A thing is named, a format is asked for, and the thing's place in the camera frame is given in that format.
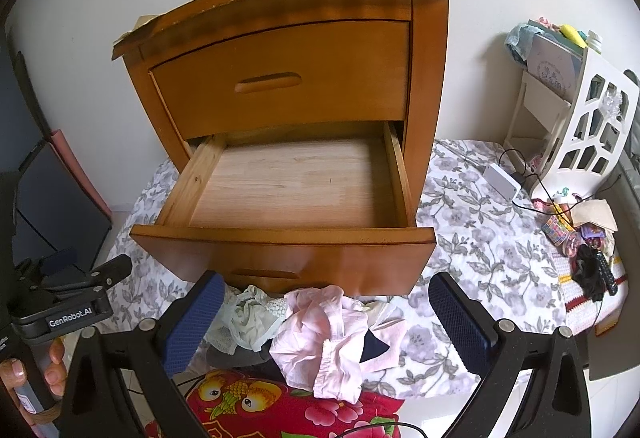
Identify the black corded device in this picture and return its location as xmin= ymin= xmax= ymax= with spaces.
xmin=571 ymin=244 xmax=619 ymax=304

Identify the pale pink garment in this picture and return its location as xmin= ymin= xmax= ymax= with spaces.
xmin=270 ymin=285 xmax=407 ymax=405

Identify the light green lace garment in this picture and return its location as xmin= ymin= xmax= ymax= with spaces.
xmin=205 ymin=285 xmax=289 ymax=354

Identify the pile of colourful clutter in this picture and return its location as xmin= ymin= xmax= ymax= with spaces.
xmin=532 ymin=188 xmax=621 ymax=259

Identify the pink board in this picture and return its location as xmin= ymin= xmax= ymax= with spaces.
xmin=50 ymin=130 xmax=114 ymax=220

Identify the grey book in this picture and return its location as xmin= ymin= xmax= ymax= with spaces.
xmin=527 ymin=34 xmax=584 ymax=95

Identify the black cable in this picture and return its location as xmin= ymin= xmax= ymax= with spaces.
xmin=497 ymin=148 xmax=597 ymax=220

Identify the navy garment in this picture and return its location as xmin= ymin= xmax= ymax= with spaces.
xmin=361 ymin=330 xmax=392 ymax=362

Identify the beige paper sheet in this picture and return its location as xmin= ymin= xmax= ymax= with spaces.
xmin=117 ymin=15 xmax=159 ymax=42

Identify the wooden drawer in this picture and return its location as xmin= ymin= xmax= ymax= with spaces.
xmin=149 ymin=19 xmax=412 ymax=141
xmin=130 ymin=120 xmax=437 ymax=297

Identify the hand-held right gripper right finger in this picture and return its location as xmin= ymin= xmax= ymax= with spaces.
xmin=429 ymin=272 xmax=596 ymax=438

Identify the white power box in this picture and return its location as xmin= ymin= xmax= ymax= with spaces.
xmin=482 ymin=163 xmax=523 ymax=200

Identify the person's left hand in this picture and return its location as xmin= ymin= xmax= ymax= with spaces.
xmin=0 ymin=340 xmax=69 ymax=426

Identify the white plastic basket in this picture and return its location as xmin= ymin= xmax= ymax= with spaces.
xmin=502 ymin=50 xmax=640 ymax=202

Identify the red floral blanket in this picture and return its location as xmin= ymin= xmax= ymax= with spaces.
xmin=145 ymin=368 xmax=402 ymax=438

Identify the dark blue cabinet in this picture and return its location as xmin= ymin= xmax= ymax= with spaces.
xmin=0 ymin=50 xmax=114 ymax=271

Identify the wooden nightstand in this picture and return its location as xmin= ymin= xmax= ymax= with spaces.
xmin=112 ymin=0 xmax=460 ymax=297

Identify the teal cloth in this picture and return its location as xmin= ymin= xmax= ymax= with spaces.
xmin=505 ymin=24 xmax=537 ymax=65

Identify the crochet mat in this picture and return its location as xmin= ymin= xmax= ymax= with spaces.
xmin=550 ymin=245 xmax=629 ymax=335

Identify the grey sock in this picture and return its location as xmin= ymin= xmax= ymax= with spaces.
xmin=207 ymin=347 xmax=273 ymax=368

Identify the floral bedsheet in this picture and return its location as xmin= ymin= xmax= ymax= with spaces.
xmin=107 ymin=139 xmax=572 ymax=400

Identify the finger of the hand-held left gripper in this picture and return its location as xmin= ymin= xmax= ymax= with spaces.
xmin=82 ymin=255 xmax=134 ymax=289

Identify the closed wooden drawer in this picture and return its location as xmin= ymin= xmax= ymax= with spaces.
xmin=149 ymin=19 xmax=412 ymax=141

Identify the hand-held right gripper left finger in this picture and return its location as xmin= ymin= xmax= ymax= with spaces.
xmin=59 ymin=270 xmax=226 ymax=438

